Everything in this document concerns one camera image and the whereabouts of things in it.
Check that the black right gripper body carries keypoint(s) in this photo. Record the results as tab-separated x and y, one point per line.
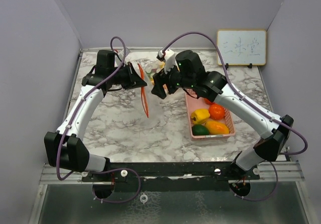
172	79

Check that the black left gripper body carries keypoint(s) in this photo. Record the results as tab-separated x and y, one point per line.
125	77

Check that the clear polka dot zip bag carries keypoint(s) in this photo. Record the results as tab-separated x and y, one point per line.
151	68

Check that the clear bag with orange zipper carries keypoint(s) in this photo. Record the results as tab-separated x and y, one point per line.
146	105

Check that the orange pumpkin toy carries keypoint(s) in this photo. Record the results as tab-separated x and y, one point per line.
208	102

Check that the yellow bell pepper toy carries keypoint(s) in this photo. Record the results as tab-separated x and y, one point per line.
199	116

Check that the orange tomato toy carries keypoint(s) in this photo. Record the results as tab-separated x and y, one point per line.
216	112

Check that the green lime toy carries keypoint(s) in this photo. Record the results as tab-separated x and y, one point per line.
200	130

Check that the orange yellow mango toy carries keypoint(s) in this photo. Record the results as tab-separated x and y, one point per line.
217	128

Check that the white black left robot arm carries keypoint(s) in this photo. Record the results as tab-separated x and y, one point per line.
64	147

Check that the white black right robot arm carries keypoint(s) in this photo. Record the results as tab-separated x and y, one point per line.
186	71

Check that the pink plastic basket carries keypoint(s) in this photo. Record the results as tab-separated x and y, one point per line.
193	103

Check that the small whiteboard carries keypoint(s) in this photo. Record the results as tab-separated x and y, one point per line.
242	47

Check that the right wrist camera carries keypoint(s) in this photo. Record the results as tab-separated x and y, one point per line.
168	57

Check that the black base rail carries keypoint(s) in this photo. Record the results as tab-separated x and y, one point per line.
170	176

